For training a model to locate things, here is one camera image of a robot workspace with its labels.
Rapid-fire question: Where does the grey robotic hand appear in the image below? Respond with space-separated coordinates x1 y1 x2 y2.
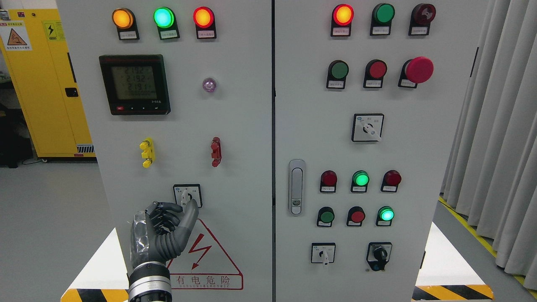
130 199 199 268

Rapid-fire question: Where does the rotary selector switch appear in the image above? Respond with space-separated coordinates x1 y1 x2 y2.
310 242 336 266
351 113 384 143
173 184 203 208

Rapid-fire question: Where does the dark red indicator light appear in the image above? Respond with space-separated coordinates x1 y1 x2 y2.
320 170 338 193

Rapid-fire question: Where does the bright green indicator light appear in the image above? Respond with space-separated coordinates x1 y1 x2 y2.
350 170 370 193

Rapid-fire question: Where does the green lit indicator light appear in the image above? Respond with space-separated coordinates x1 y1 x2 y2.
153 6 180 40

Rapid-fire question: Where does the orange indicator light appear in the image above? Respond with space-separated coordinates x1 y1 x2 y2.
112 8 139 40

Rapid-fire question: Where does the red electric danger sticker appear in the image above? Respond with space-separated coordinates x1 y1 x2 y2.
167 219 244 290

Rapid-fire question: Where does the left hazard striped base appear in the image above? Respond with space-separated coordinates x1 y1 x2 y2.
60 229 128 302

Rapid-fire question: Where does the hazard striped base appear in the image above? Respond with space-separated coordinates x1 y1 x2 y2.
412 222 495 302
60 229 128 302

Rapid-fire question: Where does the yellow terminal connector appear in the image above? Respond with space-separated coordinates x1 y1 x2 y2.
139 137 155 168

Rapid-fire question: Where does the red terminal connector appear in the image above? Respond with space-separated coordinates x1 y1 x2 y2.
210 136 222 167

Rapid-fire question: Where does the black digital power meter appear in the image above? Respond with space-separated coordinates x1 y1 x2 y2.
99 54 171 115

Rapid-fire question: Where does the small purple clear lamp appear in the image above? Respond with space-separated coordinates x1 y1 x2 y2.
202 77 217 93

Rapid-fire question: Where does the small green push button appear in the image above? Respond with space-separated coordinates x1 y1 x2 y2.
316 206 334 227

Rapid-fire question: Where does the grey electrical control cabinet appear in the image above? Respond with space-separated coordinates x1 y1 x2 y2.
56 0 491 302

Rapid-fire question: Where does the small red push button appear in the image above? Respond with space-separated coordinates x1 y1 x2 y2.
347 206 366 227

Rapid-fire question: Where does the red lit indicator light left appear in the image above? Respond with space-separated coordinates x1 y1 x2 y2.
193 6 217 39

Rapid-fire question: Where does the red lit indicator light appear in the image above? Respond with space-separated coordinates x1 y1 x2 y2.
330 4 354 37
193 6 217 39

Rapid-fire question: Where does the lit green push button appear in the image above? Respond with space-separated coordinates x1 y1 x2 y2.
375 206 395 227

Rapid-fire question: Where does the yellow safety storage cabinet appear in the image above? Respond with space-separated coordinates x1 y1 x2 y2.
1 8 96 159

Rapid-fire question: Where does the dark red indicator right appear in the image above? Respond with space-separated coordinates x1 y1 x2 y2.
381 170 401 193

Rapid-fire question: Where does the dark green push button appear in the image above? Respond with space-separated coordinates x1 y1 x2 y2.
326 60 349 89

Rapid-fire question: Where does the red lit indicator light right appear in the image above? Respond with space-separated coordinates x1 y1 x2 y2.
330 4 354 37

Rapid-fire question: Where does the right hazard striped base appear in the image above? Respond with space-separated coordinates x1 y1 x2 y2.
412 222 495 302

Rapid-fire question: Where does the red emergency stop mushroom button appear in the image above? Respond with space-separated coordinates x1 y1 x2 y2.
398 57 435 89

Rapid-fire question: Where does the dark green indicator top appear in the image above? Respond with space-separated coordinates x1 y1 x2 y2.
370 3 395 36

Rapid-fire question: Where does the grey curtain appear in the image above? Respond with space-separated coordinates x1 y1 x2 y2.
442 0 537 290

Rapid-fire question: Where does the dark red buzzer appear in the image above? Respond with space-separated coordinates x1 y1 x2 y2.
408 3 437 36

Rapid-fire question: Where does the grey cabinet door handle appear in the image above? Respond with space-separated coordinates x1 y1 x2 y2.
288 159 305 216

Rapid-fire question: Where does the black knob selector switch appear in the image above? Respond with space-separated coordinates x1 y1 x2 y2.
366 242 393 271

